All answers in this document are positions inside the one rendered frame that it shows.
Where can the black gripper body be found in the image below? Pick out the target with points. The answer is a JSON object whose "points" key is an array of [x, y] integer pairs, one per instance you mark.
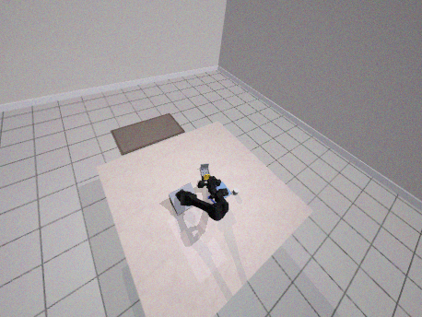
{"points": [[201, 184]]}

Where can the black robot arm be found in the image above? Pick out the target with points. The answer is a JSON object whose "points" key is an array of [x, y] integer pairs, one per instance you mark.
{"points": [[217, 210]]}

